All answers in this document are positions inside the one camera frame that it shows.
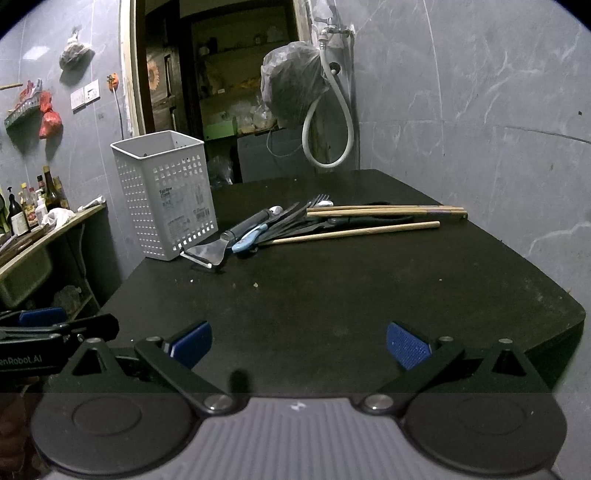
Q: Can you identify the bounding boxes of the metal spatula black handle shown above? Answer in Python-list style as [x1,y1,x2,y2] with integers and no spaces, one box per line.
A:
[180,207,276,270]

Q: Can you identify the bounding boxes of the blue handled peeler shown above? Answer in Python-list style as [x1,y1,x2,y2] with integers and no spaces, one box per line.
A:
[231,223,269,254]

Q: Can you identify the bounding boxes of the wooden chopstick plain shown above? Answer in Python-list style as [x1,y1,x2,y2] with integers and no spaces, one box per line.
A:
[262,221,441,246]

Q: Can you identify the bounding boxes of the white perforated utensil basket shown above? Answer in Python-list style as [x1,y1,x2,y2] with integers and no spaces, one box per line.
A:
[111,130,217,261]

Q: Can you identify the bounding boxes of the wooden chopstick purple band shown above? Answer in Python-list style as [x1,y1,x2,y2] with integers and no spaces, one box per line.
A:
[307,208,468,218]

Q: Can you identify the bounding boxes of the silver fork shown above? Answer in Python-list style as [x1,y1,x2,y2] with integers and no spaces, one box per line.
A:
[266,194,329,233]

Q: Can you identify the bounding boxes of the kitchen counter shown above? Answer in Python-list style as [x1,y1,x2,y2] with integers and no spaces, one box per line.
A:
[0,204,106,281]

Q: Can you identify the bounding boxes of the dark glass bottle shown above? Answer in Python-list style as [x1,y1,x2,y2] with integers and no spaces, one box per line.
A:
[8,187,30,237]

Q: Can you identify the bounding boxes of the white cloth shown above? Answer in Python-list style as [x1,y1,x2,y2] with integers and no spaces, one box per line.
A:
[42,208,75,230]

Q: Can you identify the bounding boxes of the brown tall bottle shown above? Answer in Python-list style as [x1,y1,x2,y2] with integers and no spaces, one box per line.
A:
[43,166,60,211]

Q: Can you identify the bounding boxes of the red plastic bag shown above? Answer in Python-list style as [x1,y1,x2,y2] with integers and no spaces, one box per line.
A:
[39,91,62,139]

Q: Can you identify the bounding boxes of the green box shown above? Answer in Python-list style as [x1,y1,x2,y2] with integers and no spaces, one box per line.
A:
[204,117,238,141]

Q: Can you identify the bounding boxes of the grey plastic bag hanging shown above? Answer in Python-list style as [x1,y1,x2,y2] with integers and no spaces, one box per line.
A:
[260,41,328,128]

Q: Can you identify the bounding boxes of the black handled scissors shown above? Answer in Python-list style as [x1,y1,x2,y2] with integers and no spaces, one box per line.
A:
[254,215,410,245]

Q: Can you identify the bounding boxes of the wall rack shelf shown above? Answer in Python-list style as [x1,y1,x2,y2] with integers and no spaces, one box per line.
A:
[4,79,43,129]

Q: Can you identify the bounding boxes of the white wall switch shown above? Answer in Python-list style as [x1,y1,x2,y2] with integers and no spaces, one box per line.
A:
[70,79,100,111]

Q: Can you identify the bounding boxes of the door frame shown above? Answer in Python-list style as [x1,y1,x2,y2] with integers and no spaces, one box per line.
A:
[119,0,145,136]

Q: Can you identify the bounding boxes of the white flexible hose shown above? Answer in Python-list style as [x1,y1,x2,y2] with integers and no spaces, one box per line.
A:
[301,43,356,169]

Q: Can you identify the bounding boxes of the orange wall plug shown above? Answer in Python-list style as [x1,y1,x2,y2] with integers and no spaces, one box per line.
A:
[107,73,119,92]

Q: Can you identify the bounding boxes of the hanging grey bag on wall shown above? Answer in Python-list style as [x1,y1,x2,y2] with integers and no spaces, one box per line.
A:
[58,26,94,71]

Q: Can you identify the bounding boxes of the wall faucet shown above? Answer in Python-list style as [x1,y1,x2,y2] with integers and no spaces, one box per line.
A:
[311,17,356,47]

